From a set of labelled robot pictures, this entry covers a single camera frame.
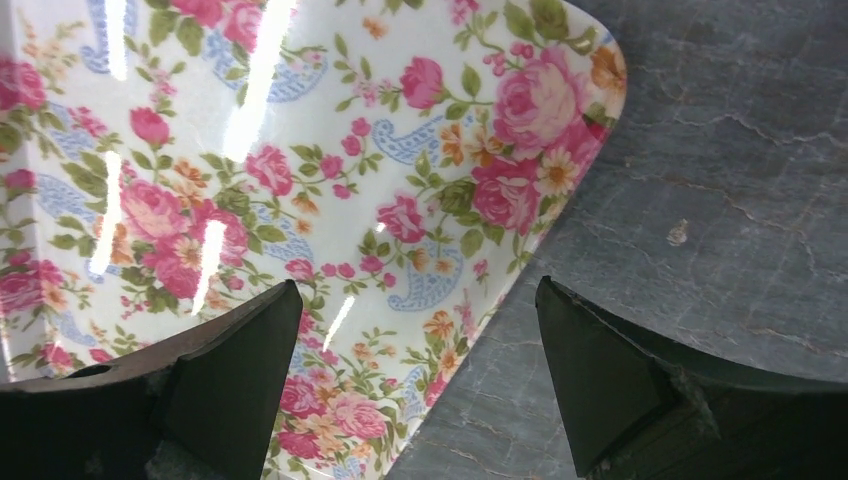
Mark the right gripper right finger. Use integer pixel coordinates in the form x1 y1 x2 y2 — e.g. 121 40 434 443
535 277 847 479

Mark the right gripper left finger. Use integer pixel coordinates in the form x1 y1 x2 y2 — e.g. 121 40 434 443
1 280 303 479

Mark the floral rectangular tray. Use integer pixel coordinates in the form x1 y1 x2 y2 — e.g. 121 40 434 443
1 1 627 479

